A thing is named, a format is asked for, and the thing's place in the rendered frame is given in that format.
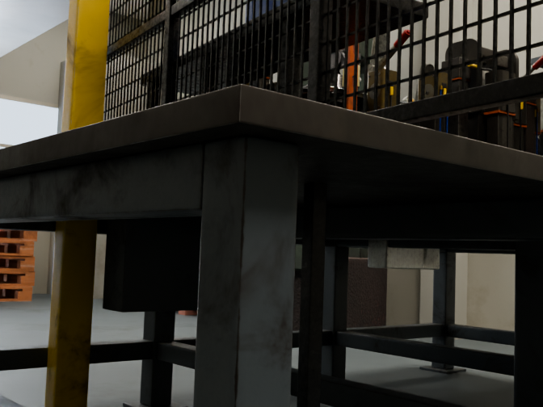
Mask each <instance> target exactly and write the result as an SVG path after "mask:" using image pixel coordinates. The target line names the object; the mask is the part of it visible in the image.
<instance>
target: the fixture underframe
mask: <svg viewBox="0 0 543 407"><path fill-rule="evenodd" d="M298 164H299V146H298V145H297V144H295V143H291V142H287V141H278V140H273V139H268V138H264V137H259V136H251V135H243V136H235V137H230V138H225V139H220V140H215V141H209V142H202V143H198V144H193V145H185V146H179V147H174V148H170V149H162V150H157V151H152V152H148V153H139V154H134V155H129V156H124V157H116V158H112V159H107V160H102V161H97V162H88V163H84V164H79V165H74V166H66V167H61V168H56V169H51V170H43V171H38V172H34V173H29V174H21V175H16V176H11V177H6V178H0V229H10V230H26V231H41V232H55V230H56V221H68V220H98V224H97V234H103V235H107V241H106V256H105V270H104V285H103V309H108V310H112V311H117V312H122V313H128V312H145V315H144V331H143V339H141V340H128V341H113V342H91V343H90V364H92V363H112V362H122V361H133V360H142V363H141V394H140V400H139V401H130V402H124V403H123V406H124V407H187V406H186V405H181V404H180V403H177V402H174V401H172V400H171V389H172V372H173V364H177V365H179V366H183V367H189V368H191V369H195V379H194V397H193V407H290V396H295V397H297V377H298V369H296V368H293V367H292V348H298V347H299V331H293V303H294V279H295V257H296V245H302V236H303V212H304V208H298V207H297V188H298ZM516 241H543V198H527V199H488V200H470V201H450V202H430V203H393V204H374V205H355V206H335V207H326V242H325V268H324V293H323V319H322V370H321V396H320V403H322V404H324V405H330V406H333V407H468V406H463V405H457V404H453V403H449V402H446V401H439V400H435V399H431V398H427V397H421V396H417V395H413V394H409V393H405V392H399V391H395V390H391V389H387V388H381V387H377V386H373V385H369V384H362V383H359V382H355V381H351V380H345V369H346V347H349V348H354V349H359V350H367V351H372V352H377V353H382V354H387V355H396V356H401V357H406V358H410V359H419V360H424V361H429V362H431V366H424V367H419V369H422V370H426V371H434V372H439V373H444V374H451V373H457V372H463V371H466V369H464V368H459V367H466V368H471V369H475V370H480V371H489V372H494V373H499V374H504V375H509V376H514V355H506V354H500V353H495V352H489V351H484V350H473V349H468V348H462V347H456V346H454V338H463V339H469V340H475V341H481V342H493V343H498V344H505V345H511V346H514V345H515V331H511V330H504V329H491V328H484V327H477V326H470V325H457V324H455V288H456V253H469V254H516ZM349 248H364V249H368V267H371V268H389V269H421V270H434V271H433V313H432V323H427V324H413V325H385V326H370V327H356V328H347V285H348V258H349ZM188 310H197V326H196V337H184V338H175V311H188ZM412 338H432V343H429V342H419V341H413V340H407V339H412ZM47 362H48V345H41V346H13V347H0V371H9V370H19V369H29V368H40V367H47ZM454 366H457V367H454Z"/></svg>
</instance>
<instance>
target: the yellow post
mask: <svg viewBox="0 0 543 407"><path fill-rule="evenodd" d="M109 11H110V0H69V20H68V33H67V47H66V60H65V86H64V99H63V112H62V126H61V132H66V131H69V130H72V129H75V128H80V127H84V126H87V125H90V124H95V123H98V122H102V121H103V112H104V97H105V82H106V68H107V41H108V26H109ZM97 224H98V220H68V221H56V230H55V244H54V257H53V283H52V296H51V309H50V322H49V336H48V362H47V375H46V389H45V402H44V407H87V395H88V381H89V366H90V352H91V324H92V310H93V295H94V281H95V253H96V239H97Z"/></svg>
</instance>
